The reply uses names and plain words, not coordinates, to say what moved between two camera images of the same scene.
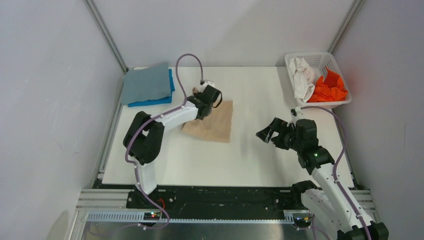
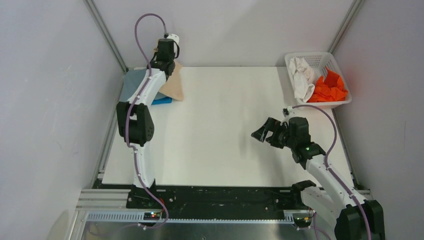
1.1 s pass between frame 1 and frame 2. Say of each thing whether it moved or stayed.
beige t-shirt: moved
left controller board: stayed
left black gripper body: moved
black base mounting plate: stayed
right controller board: stayed
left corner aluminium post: stayed
